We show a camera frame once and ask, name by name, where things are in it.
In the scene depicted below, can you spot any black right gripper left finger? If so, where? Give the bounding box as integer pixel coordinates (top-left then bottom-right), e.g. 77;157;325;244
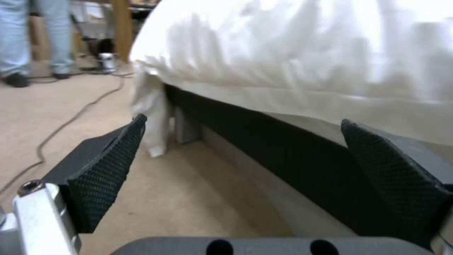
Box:
0;113;148;255

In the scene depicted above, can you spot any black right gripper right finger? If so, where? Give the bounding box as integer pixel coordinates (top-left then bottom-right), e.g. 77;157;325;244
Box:
340;119;453;246

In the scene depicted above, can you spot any grey bed leg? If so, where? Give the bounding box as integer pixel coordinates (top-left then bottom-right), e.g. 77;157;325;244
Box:
174;106;203;144

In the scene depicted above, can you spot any silver metal can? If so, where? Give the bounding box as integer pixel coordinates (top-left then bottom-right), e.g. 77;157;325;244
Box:
98;53;117;72

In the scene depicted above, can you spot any black wheeled device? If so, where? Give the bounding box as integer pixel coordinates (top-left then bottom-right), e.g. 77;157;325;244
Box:
70;13;117;72

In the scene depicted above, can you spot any person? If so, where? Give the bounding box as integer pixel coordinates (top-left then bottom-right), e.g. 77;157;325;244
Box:
0;0;76;88

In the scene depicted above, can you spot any white bed duvet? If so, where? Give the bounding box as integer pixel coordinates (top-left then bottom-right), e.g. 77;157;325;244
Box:
129;0;453;158

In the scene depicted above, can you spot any black floor cable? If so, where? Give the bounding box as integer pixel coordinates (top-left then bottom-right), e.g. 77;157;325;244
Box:
0;68;135;193

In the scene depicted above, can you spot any dark bed frame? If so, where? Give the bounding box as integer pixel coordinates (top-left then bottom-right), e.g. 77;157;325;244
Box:
163;84;431;246

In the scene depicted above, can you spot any wooden post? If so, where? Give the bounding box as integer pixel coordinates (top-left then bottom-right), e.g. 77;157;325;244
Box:
111;0;136;63

